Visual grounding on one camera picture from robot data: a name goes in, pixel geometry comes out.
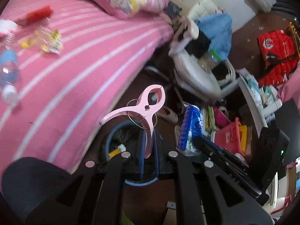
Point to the pink striped bed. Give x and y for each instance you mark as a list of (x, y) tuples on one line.
[(63, 96)]

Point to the blue rimmed trash bin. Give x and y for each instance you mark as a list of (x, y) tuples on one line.
[(123, 138)]

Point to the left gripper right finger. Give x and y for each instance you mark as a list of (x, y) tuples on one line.
[(157, 152)]

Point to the pink plastic clothes clip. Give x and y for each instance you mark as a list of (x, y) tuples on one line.
[(143, 111)]

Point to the pink box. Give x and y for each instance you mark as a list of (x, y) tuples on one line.
[(233, 137)]

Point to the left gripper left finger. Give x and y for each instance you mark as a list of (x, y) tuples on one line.
[(141, 145)]

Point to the pink slipper near chair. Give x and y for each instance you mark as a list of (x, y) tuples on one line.
[(168, 115)]

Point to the white office chair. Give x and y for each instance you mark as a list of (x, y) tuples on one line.
[(197, 69)]

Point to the blue cloth on chair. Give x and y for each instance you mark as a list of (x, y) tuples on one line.
[(217, 28)]

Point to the red snack wrapper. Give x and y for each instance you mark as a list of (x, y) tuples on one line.
[(35, 16)]

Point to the yellow clear plastic wrapper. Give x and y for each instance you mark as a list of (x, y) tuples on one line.
[(49, 41)]

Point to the clear bottle with blue label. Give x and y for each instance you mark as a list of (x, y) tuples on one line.
[(9, 62)]

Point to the red packaging bag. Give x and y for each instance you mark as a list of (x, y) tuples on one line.
[(279, 55)]

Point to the blue white milk carton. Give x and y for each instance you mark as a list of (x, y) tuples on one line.
[(190, 128)]

